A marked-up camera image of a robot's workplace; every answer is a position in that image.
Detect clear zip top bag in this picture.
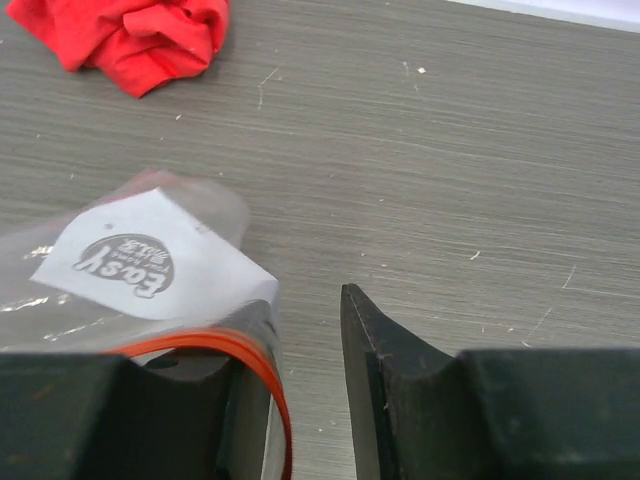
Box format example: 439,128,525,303
1,171,292,479

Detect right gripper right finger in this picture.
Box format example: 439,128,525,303
340,284,639,479

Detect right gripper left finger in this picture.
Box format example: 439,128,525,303
1,300,280,479

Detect crumpled red cloth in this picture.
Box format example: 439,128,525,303
6,0,231,98

